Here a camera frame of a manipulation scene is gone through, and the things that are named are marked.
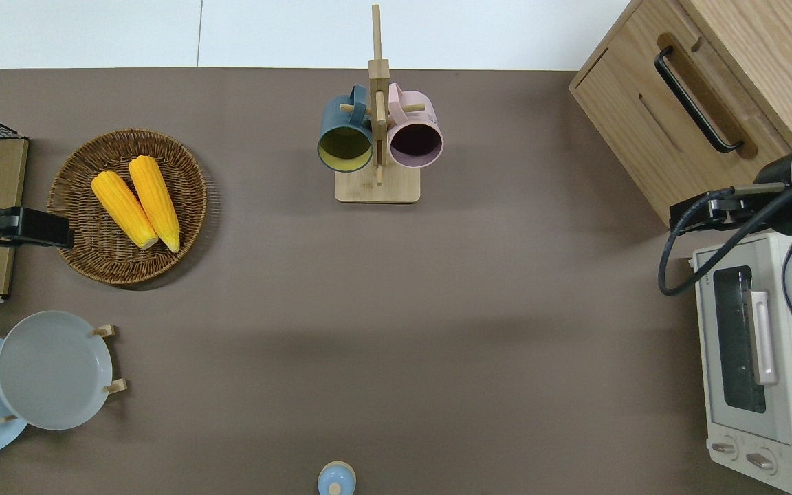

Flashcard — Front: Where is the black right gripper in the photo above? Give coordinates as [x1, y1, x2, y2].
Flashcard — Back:
[669, 181, 792, 233]

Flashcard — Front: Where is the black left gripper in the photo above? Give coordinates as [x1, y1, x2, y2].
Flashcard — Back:
[0, 206, 75, 250]

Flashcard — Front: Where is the black metal drawer handle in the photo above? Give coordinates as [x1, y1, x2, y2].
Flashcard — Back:
[654, 45, 745, 153]

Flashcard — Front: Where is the light wooden drawer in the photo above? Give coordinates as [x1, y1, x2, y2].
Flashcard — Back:
[604, 0, 792, 201]

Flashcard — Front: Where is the light wooden drawer cabinet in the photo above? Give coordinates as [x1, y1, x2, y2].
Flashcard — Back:
[569, 0, 792, 228]

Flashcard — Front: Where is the brown wicker basket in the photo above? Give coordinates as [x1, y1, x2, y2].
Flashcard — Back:
[47, 129, 209, 285]

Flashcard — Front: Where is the yellow corn cob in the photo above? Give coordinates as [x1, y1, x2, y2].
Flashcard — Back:
[91, 170, 160, 250]
[128, 155, 182, 254]

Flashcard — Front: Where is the wooden plate rack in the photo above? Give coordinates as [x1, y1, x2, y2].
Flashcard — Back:
[0, 323, 129, 424]

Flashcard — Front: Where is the grey plate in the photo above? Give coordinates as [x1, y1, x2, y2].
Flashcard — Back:
[0, 311, 113, 431]

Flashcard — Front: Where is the pink mug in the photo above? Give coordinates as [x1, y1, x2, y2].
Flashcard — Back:
[387, 82, 445, 169]

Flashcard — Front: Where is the dark blue mug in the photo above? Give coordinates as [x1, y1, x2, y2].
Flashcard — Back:
[317, 84, 375, 173]

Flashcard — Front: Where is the wooden mug tree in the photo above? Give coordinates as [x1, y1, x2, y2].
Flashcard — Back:
[334, 3, 428, 205]

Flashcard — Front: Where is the small blue round knob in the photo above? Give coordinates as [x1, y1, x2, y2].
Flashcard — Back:
[317, 461, 357, 495]

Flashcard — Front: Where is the black cable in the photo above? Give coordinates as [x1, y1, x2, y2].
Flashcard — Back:
[657, 165, 792, 297]

